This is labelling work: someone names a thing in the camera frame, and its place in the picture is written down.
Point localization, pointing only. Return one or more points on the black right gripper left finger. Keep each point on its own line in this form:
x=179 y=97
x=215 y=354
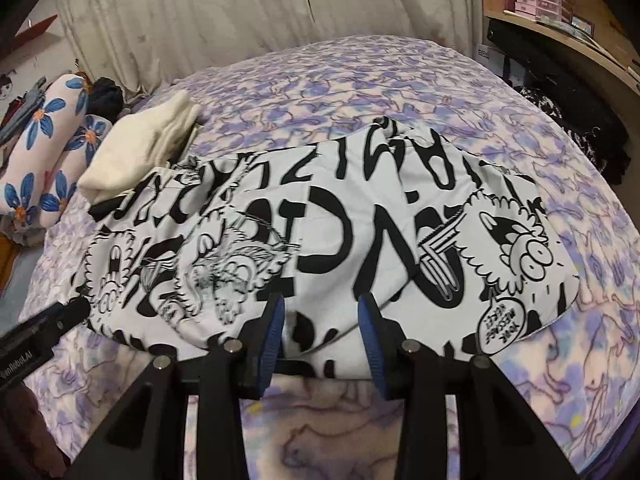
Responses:
x=144 y=435

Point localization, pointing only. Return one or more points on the white black graffiti print jacket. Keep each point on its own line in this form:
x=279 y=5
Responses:
x=458 y=251

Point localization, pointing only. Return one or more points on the dark clothes pile by blanket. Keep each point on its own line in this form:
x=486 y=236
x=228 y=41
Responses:
x=27 y=105

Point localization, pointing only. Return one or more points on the black white patterned clothes pile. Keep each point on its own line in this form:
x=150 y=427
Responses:
x=599 y=135

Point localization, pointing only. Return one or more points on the purple floral bed cover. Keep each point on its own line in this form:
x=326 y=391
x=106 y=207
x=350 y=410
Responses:
x=581 y=374

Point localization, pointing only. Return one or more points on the pink blue flower rolled blanket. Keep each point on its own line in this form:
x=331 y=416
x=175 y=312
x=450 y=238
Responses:
x=55 y=148

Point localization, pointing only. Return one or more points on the folded cream white garment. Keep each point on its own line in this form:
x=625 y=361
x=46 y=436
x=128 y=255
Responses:
x=136 y=144

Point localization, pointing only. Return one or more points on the black garment behind blanket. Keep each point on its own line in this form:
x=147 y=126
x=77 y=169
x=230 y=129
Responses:
x=105 y=99

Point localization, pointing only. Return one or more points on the beige pleated curtain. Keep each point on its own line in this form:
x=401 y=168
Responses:
x=145 y=44

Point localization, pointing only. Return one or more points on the pink boxes on shelf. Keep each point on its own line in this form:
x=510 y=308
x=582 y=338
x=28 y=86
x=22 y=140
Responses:
x=558 y=10

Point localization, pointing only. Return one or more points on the wooden shelf desk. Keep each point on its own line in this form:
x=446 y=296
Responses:
x=592 y=32

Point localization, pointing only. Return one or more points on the orange wooden bed frame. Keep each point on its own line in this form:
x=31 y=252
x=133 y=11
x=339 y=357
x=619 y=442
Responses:
x=9 y=251

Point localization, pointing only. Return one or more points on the red wall shelf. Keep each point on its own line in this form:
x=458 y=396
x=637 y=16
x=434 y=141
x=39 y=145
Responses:
x=32 y=32

